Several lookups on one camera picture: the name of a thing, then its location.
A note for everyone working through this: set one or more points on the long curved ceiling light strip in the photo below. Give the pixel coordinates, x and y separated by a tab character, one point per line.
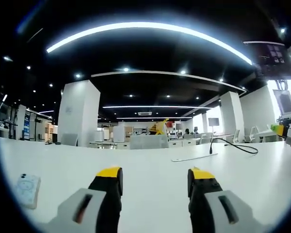
145	26

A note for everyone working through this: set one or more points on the grey chair back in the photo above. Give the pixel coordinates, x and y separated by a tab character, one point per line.
69	139

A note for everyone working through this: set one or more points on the white cabinet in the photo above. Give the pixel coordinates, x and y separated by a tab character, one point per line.
118	134

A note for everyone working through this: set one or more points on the monitor on floor stand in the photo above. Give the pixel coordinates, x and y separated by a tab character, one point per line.
213	121

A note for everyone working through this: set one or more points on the ceiling air vent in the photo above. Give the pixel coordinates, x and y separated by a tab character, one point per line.
144	113

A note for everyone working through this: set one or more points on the phone in pale printed case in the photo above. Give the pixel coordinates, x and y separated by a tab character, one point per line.
28	190

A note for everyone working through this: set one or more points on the blue standing banner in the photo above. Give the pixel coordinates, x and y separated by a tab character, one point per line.
26	127

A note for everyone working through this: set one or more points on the white desk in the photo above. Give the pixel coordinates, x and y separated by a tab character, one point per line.
148	160

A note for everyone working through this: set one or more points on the yellow machine frame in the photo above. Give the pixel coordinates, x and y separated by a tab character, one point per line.
158	127

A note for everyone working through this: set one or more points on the grey desk partition panel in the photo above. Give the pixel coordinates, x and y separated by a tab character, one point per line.
149	142

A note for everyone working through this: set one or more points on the white USB port strip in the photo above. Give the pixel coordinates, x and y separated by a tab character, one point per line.
195	157

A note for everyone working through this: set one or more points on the white cylindrical appliance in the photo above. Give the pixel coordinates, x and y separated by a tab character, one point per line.
100	136

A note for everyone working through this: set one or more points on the white office chair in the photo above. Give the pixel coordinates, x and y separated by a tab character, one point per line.
236	136
252	133

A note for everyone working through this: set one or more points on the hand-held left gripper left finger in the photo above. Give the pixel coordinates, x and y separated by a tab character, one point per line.
104	194

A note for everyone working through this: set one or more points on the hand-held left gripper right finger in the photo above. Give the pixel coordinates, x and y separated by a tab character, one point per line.
208	196

